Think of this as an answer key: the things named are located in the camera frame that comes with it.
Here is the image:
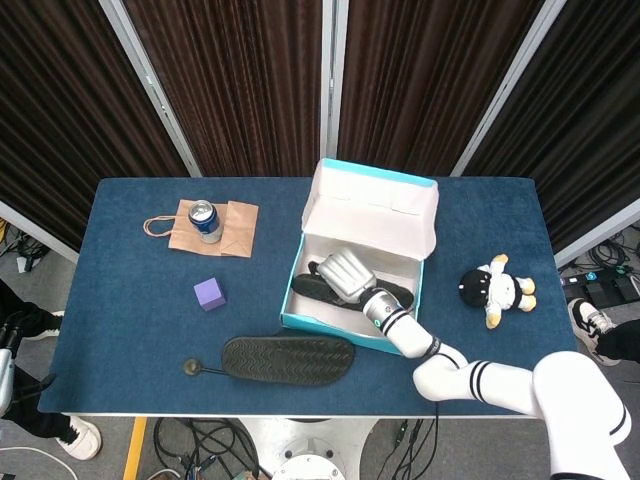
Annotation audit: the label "aluminium partition post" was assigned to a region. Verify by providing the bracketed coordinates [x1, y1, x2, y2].
[319, 0, 350, 164]
[553, 198, 640, 269]
[0, 199, 80, 265]
[449, 0, 572, 178]
[98, 0, 204, 178]

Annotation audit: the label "tangled floor cables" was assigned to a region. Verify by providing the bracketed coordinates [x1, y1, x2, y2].
[587, 234, 640, 274]

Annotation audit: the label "black cable with green plug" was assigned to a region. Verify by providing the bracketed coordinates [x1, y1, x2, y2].
[374, 417, 441, 480]

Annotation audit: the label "blue soda can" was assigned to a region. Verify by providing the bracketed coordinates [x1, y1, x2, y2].
[187, 198, 223, 245]

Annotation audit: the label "brown paper bag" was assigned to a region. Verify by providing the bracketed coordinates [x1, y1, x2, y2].
[143, 198, 260, 259]

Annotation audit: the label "dark metal spoon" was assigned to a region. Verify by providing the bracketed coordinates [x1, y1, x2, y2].
[181, 357, 227, 377]

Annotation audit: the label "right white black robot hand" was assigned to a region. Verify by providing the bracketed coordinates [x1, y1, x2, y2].
[307, 252, 379, 307]

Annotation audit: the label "black trouser leg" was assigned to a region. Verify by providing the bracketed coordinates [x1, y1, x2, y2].
[594, 319, 640, 368]
[0, 385, 76, 444]
[0, 278, 55, 337]

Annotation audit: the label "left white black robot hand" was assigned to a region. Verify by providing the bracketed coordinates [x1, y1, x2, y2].
[0, 348, 58, 416]

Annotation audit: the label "black cable bundle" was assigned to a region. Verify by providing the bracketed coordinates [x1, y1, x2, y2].
[149, 417, 264, 480]

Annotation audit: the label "white black sneaker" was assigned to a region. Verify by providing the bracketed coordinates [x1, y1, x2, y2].
[567, 298, 619, 352]

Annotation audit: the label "yellow floor tape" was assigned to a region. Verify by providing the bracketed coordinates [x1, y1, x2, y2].
[122, 417, 149, 480]

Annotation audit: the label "black white plush doll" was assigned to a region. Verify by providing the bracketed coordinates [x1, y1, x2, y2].
[458, 253, 538, 330]

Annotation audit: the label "yellow black floor cables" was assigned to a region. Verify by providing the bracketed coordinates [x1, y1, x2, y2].
[0, 219, 49, 275]

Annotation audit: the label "purple foam cube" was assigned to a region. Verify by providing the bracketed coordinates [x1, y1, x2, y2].
[193, 276, 227, 313]

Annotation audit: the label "light blue shoe box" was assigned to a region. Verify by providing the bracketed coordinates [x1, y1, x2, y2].
[278, 157, 440, 356]

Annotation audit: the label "white table base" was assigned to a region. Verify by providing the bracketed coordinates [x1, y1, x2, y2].
[238, 417, 377, 480]

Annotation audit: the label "blue table cloth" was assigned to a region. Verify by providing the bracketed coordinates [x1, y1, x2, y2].
[37, 175, 587, 419]

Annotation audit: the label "dark brown curtain panel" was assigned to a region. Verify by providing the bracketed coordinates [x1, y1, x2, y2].
[0, 0, 192, 251]
[467, 0, 640, 254]
[337, 0, 545, 177]
[122, 0, 331, 178]

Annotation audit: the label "black slipper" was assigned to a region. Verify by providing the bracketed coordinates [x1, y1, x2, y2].
[291, 259, 416, 315]
[221, 334, 357, 388]

